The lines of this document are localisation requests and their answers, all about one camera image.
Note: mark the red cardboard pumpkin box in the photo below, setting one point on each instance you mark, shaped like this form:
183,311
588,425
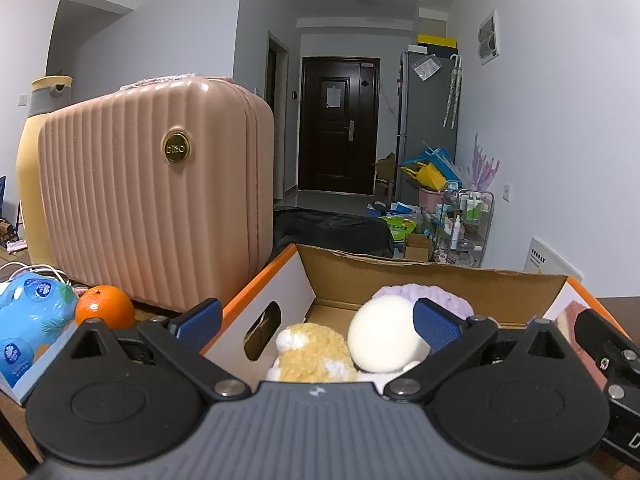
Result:
328,287

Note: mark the yellow box on refrigerator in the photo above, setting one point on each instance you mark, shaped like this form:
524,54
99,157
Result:
436,41

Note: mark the blue yellow bags pile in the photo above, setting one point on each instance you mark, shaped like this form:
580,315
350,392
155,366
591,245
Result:
433,169

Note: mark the white yellow plush alpaca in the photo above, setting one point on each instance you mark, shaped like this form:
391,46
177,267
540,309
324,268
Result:
311,353

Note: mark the yellow thermos jug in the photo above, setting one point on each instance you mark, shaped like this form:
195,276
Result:
49,93

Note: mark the lavender fluffy towel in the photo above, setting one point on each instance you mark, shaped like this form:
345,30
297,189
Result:
413,292

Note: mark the dark brown entrance door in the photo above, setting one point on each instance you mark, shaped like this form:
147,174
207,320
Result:
338,124

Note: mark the white charger with cable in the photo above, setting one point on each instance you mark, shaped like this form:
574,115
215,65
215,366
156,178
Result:
14,269

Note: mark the small cardboard box on floor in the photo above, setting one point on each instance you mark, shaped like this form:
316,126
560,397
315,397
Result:
418,247

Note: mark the blue tissue pack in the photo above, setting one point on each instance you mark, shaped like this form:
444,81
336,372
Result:
37,319

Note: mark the white wall electrical panel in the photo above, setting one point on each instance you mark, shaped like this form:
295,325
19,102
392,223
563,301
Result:
488,47

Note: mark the metal wire storage cart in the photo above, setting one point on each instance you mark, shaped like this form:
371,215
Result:
462,222

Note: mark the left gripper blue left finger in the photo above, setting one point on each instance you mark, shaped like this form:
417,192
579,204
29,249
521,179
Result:
197,327

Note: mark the pink ribbed small suitcase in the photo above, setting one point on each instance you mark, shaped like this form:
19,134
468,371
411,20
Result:
163,189

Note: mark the grey refrigerator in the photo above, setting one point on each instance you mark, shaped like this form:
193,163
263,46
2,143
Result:
423,92

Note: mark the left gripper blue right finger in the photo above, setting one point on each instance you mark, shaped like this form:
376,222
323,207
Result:
436,325

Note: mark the white cylindrical sponge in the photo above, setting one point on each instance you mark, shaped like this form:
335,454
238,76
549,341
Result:
381,337

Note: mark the purple feather decoration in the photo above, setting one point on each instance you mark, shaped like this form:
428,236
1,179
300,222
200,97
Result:
483,169

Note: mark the black bag on floor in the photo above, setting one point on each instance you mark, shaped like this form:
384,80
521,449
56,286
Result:
331,230

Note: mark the orange tangerine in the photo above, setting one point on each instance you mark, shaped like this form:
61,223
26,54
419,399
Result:
109,304

